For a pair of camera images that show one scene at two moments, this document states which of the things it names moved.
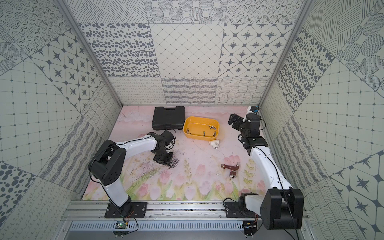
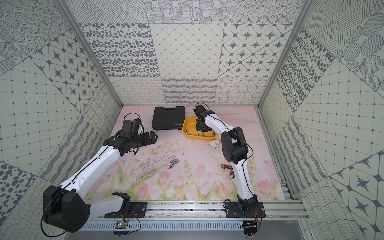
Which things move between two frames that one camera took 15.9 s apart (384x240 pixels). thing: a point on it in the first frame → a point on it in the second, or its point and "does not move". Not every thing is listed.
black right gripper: [232, 119] → [199, 128]
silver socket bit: [174, 163] does not move
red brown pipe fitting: [233, 173] does not move
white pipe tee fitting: [215, 143] does not move
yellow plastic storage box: [201, 128] does not move
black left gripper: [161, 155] → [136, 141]
